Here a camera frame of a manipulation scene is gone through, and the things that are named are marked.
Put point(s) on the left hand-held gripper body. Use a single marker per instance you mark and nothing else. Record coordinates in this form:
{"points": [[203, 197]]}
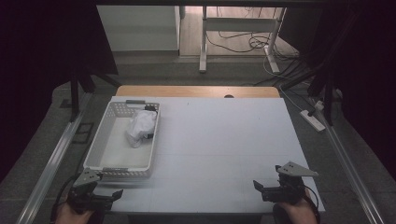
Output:
{"points": [[83, 193]]}

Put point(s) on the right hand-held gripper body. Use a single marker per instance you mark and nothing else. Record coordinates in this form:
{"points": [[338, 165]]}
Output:
{"points": [[288, 188]]}

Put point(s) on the white plastic basket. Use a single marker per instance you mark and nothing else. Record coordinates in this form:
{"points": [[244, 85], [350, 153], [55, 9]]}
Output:
{"points": [[121, 157]]}

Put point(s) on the white and black cloth bundle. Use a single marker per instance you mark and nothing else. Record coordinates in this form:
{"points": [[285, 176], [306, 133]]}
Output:
{"points": [[141, 124]]}

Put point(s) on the person's left hand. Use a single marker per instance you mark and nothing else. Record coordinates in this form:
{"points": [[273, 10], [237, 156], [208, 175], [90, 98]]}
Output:
{"points": [[70, 215]]}

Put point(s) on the person's right hand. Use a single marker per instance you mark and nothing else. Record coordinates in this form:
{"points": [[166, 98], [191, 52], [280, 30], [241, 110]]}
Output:
{"points": [[297, 214]]}

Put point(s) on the white power strip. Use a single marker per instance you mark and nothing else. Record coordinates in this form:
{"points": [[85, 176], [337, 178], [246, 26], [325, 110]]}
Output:
{"points": [[313, 121]]}

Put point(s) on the white plug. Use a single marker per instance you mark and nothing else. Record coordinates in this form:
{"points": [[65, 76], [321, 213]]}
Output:
{"points": [[319, 105]]}

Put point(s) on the black metal stand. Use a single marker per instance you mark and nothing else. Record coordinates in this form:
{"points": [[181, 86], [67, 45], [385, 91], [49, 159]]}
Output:
{"points": [[74, 99], [328, 102]]}

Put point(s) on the black curtain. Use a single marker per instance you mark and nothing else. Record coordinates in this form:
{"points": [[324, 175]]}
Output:
{"points": [[370, 77], [37, 62]]}

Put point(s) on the white cabinet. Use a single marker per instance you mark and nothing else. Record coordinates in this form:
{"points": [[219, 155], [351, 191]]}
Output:
{"points": [[140, 28]]}

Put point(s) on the aluminium rail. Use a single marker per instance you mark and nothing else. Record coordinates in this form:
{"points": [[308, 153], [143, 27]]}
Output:
{"points": [[351, 174], [53, 165]]}

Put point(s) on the black floor frame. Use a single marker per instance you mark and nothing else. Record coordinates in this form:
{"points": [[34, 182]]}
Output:
{"points": [[83, 132]]}

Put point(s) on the white desk frame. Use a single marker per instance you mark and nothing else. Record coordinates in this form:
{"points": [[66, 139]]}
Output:
{"points": [[239, 24]]}

